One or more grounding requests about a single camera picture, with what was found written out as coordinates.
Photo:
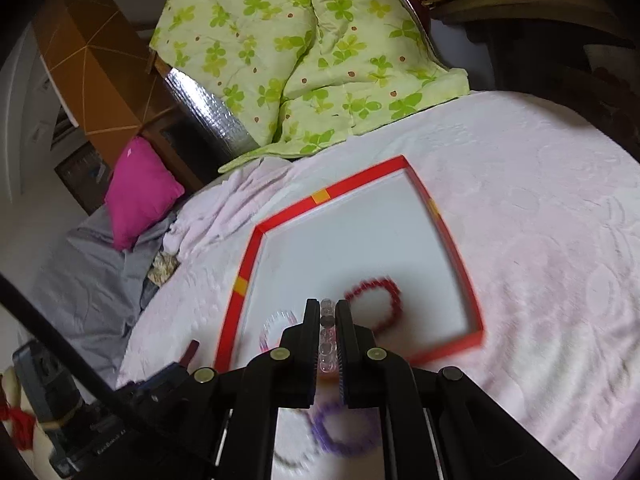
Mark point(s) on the grey bed sheet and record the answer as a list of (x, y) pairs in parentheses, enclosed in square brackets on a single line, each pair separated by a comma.
[(85, 270)]

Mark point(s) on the dark wooden cabinet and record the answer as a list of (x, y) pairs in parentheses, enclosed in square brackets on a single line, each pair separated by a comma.
[(80, 175)]

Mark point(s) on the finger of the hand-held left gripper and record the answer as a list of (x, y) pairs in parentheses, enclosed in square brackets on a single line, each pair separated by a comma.
[(167, 380)]

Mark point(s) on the floral patterned cloth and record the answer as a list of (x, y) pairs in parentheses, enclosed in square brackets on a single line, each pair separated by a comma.
[(162, 267)]

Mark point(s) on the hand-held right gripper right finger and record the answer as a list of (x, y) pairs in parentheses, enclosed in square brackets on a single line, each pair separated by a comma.
[(345, 340)]

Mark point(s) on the green clover print quilt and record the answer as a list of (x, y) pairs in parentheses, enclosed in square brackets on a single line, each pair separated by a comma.
[(300, 35)]

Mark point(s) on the magenta pillow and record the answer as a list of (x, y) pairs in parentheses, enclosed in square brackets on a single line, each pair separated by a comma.
[(140, 190)]

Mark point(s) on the red shallow cardboard box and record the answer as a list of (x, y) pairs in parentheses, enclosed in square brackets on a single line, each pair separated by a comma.
[(350, 230)]

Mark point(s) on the wooden bench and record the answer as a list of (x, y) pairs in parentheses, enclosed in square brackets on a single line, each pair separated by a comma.
[(525, 5)]

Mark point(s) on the brown geometric pillar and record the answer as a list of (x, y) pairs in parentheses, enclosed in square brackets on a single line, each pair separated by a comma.
[(85, 60)]

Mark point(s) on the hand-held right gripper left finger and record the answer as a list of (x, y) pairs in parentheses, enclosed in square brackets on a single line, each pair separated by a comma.
[(310, 340)]

